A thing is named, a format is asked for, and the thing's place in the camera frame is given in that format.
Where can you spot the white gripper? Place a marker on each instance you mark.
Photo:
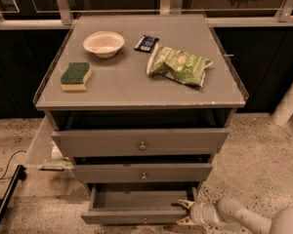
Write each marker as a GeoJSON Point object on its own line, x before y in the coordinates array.
{"type": "Point", "coordinates": [197, 213]}

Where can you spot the grey bottom drawer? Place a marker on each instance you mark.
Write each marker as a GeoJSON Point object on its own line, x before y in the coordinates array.
{"type": "Point", "coordinates": [139, 203]}

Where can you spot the grey drawer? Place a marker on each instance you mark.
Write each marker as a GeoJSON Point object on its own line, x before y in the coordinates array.
{"type": "Point", "coordinates": [142, 172]}
{"type": "Point", "coordinates": [139, 203]}
{"type": "Point", "coordinates": [94, 143]}

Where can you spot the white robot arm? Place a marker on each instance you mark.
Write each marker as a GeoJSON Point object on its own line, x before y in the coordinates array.
{"type": "Point", "coordinates": [228, 214]}

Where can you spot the grey top drawer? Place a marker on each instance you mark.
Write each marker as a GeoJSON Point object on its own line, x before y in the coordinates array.
{"type": "Point", "coordinates": [94, 143]}

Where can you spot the grey middle drawer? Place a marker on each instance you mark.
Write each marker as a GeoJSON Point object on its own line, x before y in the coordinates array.
{"type": "Point", "coordinates": [142, 172]}

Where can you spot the grey drawer cabinet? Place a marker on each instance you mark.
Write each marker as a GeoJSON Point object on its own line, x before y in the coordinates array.
{"type": "Point", "coordinates": [120, 96]}

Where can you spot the white bottle in bin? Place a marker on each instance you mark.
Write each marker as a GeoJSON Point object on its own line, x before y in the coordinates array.
{"type": "Point", "coordinates": [56, 154]}

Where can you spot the white pole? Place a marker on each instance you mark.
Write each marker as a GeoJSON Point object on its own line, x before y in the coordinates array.
{"type": "Point", "coordinates": [284, 110]}

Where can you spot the green chip bag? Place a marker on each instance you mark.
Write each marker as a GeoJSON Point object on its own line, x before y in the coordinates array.
{"type": "Point", "coordinates": [177, 65]}

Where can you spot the black metal bar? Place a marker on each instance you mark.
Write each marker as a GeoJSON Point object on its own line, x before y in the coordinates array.
{"type": "Point", "coordinates": [18, 175]}

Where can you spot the dark blue snack packet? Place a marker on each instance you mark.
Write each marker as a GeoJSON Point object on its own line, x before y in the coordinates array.
{"type": "Point", "coordinates": [146, 44]}

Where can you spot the green yellow sponge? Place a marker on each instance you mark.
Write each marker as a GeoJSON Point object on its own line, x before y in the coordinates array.
{"type": "Point", "coordinates": [76, 76]}

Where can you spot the white paper bowl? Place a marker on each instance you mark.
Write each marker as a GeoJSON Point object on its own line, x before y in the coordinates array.
{"type": "Point", "coordinates": [104, 44]}

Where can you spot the metal railing post centre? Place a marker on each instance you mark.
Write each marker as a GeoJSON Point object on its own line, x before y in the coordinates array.
{"type": "Point", "coordinates": [169, 7]}

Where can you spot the metal railing post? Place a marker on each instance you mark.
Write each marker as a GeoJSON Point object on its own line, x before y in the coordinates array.
{"type": "Point", "coordinates": [169, 7]}
{"type": "Point", "coordinates": [283, 14]}
{"type": "Point", "coordinates": [65, 12]}

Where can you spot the metal railing post right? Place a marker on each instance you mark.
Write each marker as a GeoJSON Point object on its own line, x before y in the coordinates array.
{"type": "Point", "coordinates": [283, 14]}

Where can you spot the metal railing post left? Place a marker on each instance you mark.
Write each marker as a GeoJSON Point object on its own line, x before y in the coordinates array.
{"type": "Point", "coordinates": [65, 12]}

